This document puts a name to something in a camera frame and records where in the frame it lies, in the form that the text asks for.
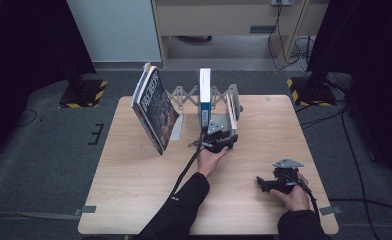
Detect thin black floor cable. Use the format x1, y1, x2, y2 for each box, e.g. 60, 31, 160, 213
17, 108, 39, 128

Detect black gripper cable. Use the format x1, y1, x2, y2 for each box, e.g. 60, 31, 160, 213
169, 139, 207, 201
288, 178, 321, 219

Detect person's right hand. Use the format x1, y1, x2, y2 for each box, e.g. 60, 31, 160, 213
269, 172, 311, 213

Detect person's left hand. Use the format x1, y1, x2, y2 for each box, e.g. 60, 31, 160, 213
196, 146, 230, 179

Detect grey tape piece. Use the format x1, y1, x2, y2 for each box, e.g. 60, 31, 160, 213
73, 205, 98, 217
319, 205, 343, 216

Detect light wooden desk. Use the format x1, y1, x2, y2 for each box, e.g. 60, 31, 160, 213
151, 0, 329, 68

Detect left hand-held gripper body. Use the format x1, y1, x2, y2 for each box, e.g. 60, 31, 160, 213
203, 119, 235, 154

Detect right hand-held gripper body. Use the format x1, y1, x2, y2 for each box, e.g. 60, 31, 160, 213
270, 158, 304, 194

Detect black curtain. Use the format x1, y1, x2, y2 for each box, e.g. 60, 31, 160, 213
0, 0, 97, 171
305, 0, 392, 183

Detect dark cover book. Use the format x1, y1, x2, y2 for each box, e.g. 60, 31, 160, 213
132, 65, 181, 157

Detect white cabinet panel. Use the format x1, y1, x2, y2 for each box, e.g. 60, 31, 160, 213
66, 0, 162, 63

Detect yellow black striped stand base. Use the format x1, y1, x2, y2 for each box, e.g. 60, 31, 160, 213
58, 78, 109, 109
286, 76, 338, 108

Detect hanging black cables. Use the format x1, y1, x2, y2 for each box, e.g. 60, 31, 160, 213
267, 1, 316, 73

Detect thick blue book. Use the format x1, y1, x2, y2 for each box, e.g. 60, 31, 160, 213
198, 67, 214, 130

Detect long black floor cable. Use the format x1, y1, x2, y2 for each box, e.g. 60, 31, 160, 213
341, 104, 376, 240

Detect grey metal expandable book rack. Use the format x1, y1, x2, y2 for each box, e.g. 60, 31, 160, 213
165, 83, 244, 142

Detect thin white book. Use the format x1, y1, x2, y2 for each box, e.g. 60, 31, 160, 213
131, 62, 152, 107

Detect thick black floor cable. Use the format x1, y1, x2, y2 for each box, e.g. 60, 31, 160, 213
328, 197, 392, 215

